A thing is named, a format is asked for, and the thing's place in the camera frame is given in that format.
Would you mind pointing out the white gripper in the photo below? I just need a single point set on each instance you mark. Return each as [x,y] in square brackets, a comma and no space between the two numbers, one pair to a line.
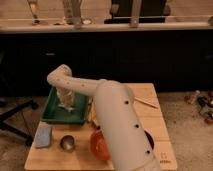
[66,97]

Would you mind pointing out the white towel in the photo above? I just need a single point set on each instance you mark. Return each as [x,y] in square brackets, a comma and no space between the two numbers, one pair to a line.
[69,109]

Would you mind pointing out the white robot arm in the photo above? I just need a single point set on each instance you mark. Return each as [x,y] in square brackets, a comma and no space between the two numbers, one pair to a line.
[123,132]

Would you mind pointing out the green plastic tray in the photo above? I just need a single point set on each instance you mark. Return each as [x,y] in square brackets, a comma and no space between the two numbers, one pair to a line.
[54,114]

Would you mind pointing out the blue sponge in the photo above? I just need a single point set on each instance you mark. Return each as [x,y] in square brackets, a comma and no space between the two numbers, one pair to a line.
[43,136]

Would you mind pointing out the small metal cup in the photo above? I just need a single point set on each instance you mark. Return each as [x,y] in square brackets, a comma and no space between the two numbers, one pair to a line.
[67,143]

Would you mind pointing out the orange red bowl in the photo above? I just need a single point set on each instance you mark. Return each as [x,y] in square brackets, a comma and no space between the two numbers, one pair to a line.
[98,146]

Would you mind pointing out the wooden chopstick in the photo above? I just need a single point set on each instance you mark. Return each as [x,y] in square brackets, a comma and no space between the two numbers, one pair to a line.
[145,103]

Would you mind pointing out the black chair behind barrier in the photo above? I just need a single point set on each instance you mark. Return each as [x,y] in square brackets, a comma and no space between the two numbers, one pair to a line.
[151,11]

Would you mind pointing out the clutter pile on floor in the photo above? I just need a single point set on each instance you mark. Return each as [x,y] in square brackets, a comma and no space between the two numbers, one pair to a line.
[205,104]

